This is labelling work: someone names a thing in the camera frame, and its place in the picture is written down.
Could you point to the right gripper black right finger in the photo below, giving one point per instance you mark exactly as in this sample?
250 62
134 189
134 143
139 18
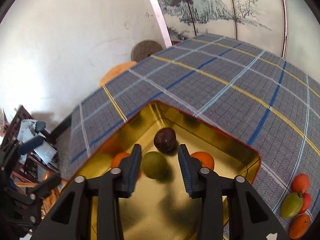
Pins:
249 216

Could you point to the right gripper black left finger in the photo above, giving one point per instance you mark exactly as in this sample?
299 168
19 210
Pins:
71 215

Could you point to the large green tomato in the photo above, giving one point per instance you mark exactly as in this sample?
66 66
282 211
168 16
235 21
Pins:
291 205

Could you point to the orange tangerine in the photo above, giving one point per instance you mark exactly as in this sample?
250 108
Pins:
205 159
118 158
299 227

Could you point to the red tomato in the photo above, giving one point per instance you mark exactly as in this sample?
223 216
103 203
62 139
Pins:
300 183
307 199

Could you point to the small green tomato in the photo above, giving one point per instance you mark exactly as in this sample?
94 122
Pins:
155 165

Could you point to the dark wooden shelf rack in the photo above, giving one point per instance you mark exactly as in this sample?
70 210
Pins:
11 135

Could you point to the gold metal tray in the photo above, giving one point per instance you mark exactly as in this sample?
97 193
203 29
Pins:
159 207

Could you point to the grey plaid tablecloth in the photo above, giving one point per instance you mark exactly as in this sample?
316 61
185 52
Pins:
250 93

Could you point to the dark purple passion fruit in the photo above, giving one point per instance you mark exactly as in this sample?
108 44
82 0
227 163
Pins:
165 139

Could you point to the orange round cushion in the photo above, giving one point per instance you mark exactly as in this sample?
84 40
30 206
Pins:
116 71

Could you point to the landscape painted folding screen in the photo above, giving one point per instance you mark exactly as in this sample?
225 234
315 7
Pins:
287 28

